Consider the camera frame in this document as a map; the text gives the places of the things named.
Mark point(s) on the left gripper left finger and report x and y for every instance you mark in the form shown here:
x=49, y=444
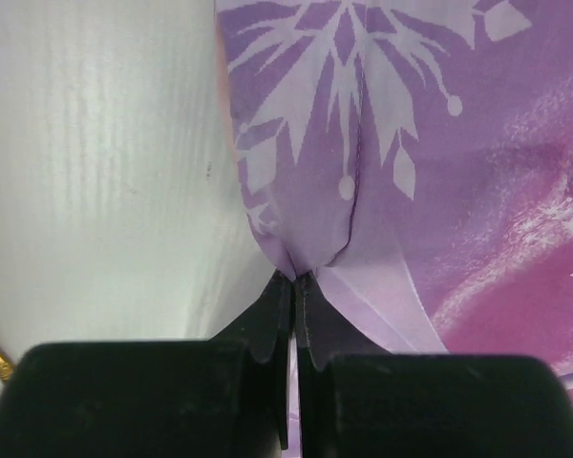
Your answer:
x=222, y=397

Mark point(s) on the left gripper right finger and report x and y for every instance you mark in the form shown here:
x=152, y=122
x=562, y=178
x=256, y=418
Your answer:
x=358, y=400

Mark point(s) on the purple printed placemat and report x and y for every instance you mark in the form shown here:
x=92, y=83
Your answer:
x=416, y=159

